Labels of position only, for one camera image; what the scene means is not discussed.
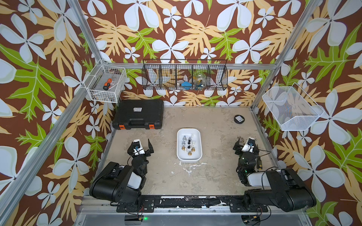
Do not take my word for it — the white plastic storage box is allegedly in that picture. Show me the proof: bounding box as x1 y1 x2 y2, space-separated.
176 128 203 163

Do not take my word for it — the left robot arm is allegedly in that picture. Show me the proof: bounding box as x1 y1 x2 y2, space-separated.
90 139 154 205

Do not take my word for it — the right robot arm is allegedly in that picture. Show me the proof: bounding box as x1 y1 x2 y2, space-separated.
231 137 317 212

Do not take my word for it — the yellow black screwdriver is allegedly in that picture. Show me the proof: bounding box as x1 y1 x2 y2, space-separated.
257 156 263 170

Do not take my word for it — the black round tape disc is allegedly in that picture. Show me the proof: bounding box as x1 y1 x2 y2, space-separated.
234 115 245 124

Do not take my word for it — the black tool case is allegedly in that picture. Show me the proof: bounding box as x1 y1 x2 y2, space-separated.
112 99 164 130

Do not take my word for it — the red black screwdriver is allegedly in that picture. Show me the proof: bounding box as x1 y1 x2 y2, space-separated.
103 78 112 91

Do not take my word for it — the blue object in basket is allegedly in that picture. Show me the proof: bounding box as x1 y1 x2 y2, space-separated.
181 82 192 90

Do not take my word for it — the clear plastic container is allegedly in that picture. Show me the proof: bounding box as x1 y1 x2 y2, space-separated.
194 73 206 88

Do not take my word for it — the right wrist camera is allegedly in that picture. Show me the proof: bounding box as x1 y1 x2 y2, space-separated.
242 137 256 153

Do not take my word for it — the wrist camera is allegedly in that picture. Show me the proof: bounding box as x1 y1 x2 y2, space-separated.
242 137 256 153
131 139 145 156

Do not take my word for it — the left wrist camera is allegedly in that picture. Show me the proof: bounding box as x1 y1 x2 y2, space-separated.
131 139 145 156

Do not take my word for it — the white wire basket right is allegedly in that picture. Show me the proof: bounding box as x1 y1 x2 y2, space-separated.
262 83 324 131

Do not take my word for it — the white wire basket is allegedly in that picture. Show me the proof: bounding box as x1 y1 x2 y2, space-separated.
85 60 127 104
262 83 324 131

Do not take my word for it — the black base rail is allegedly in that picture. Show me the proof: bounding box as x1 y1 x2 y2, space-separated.
116 195 268 214

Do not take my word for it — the white wire basket left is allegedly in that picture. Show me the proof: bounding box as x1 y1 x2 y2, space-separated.
85 60 127 104

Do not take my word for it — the black wire basket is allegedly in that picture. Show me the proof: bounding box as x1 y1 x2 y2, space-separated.
140 59 228 91

